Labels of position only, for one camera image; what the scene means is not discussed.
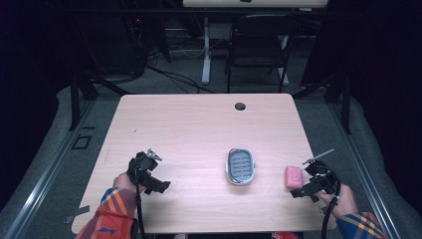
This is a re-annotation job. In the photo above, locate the black floor cable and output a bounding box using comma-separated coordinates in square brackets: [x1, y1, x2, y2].
[145, 63, 222, 95]

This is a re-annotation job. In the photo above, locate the grey tape strip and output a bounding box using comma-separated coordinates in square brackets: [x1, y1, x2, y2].
[64, 204, 92, 224]

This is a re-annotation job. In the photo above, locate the person's left hand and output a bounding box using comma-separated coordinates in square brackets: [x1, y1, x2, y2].
[112, 171, 147, 195]

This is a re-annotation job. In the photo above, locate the black tape square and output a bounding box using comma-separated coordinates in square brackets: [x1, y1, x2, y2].
[71, 133, 94, 150]

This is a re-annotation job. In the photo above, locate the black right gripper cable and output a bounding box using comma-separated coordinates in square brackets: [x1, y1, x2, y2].
[317, 167, 342, 239]

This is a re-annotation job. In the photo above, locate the person's right hand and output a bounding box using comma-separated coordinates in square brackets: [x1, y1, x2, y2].
[315, 183, 359, 220]

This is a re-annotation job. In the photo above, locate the red packet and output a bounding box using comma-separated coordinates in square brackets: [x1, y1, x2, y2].
[272, 231, 304, 239]

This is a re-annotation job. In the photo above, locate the white desk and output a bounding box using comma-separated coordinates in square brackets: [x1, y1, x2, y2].
[182, 0, 329, 86]

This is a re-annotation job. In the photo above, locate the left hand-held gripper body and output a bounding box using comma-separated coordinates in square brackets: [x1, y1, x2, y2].
[126, 148, 163, 187]

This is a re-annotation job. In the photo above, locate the black folding chair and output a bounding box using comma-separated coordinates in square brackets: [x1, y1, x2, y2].
[225, 13, 302, 94]

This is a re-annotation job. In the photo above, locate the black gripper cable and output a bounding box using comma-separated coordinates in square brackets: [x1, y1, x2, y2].
[317, 167, 342, 239]
[133, 161, 147, 239]

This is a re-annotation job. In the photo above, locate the pink soap bar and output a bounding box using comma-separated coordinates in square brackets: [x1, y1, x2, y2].
[285, 164, 305, 191]

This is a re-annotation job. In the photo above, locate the metal floor rail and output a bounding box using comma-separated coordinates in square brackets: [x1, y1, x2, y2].
[3, 99, 98, 239]
[326, 99, 402, 239]

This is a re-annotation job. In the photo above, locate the black metal stand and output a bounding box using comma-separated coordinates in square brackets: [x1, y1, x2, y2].
[292, 71, 353, 135]
[68, 64, 132, 131]

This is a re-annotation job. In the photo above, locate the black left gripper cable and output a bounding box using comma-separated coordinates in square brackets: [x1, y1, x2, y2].
[133, 161, 147, 239]

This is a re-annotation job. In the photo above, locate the grey soap dish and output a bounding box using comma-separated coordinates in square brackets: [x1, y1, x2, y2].
[225, 147, 258, 186]

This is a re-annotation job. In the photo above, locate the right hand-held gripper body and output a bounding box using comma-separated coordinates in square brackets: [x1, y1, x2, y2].
[302, 147, 341, 197]

